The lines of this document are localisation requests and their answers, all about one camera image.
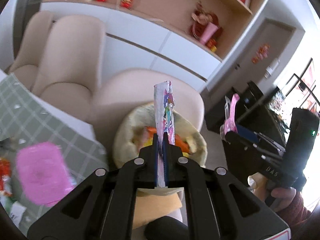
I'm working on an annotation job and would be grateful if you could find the red white snack wrapper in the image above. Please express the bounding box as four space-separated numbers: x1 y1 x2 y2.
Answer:
0 158 12 197

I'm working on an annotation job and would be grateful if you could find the white sideboard cabinet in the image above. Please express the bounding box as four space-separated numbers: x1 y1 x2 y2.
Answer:
40 1 221 92

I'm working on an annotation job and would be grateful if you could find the pink bouquet doll decoration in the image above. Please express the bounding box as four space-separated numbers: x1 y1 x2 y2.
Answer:
189 1 223 52

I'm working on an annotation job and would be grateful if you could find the colourful cartoon wrapper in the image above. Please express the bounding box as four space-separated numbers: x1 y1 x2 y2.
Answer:
153 80 175 187

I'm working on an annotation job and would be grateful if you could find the pink tissue pack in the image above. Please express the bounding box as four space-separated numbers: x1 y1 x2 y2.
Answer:
16 142 75 207

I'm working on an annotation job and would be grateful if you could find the beige chair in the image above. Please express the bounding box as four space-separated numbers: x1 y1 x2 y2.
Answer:
9 11 54 90
88 68 204 150
31 15 105 121

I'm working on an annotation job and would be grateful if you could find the person's right hand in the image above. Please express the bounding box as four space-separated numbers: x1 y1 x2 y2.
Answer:
247 173 297 212

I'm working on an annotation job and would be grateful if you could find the beige chair far left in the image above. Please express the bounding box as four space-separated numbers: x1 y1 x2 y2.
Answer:
9 11 54 90

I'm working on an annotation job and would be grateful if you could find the green grid table mat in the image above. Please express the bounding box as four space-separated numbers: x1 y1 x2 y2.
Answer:
1 73 107 235

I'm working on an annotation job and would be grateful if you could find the dark door with ornament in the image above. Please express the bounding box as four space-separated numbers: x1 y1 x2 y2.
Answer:
209 18 296 98

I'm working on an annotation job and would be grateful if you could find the pink plastic wrapper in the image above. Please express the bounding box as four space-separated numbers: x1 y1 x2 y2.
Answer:
220 93 240 140

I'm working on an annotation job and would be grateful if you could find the beige chair near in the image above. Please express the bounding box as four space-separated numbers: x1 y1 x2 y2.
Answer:
88 68 204 150

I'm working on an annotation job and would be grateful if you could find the beige chair middle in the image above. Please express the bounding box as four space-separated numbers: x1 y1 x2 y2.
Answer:
31 15 105 121

